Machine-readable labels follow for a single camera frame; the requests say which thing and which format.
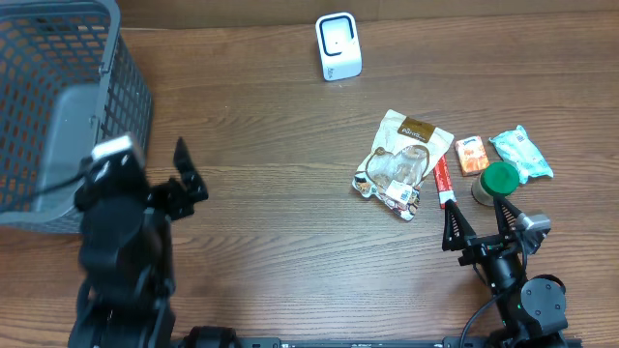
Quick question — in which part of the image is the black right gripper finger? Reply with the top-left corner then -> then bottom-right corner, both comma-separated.
442,200 -> 477,251
493,196 -> 522,237

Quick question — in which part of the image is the green lid jar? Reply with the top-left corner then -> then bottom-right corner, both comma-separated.
471,161 -> 519,206

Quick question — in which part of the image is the red stick sachet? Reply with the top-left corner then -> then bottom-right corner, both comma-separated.
433,156 -> 457,209

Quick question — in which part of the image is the teal wet wipes pack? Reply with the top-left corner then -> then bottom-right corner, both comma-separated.
488,125 -> 554,185

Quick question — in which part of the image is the orange snack box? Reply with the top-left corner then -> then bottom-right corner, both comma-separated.
455,135 -> 489,176

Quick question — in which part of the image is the beige snack pouch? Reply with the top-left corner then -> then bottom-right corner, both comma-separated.
352,109 -> 454,221

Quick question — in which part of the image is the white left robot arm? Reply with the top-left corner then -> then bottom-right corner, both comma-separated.
68,133 -> 241,348

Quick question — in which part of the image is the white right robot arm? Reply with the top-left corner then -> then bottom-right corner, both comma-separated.
442,197 -> 569,347

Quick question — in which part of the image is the white barcode scanner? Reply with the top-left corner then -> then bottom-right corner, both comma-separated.
315,12 -> 363,81

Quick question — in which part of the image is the grey plastic mesh basket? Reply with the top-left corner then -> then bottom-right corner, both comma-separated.
1,0 -> 153,234

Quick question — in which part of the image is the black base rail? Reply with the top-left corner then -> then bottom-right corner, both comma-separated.
170,336 -> 583,348

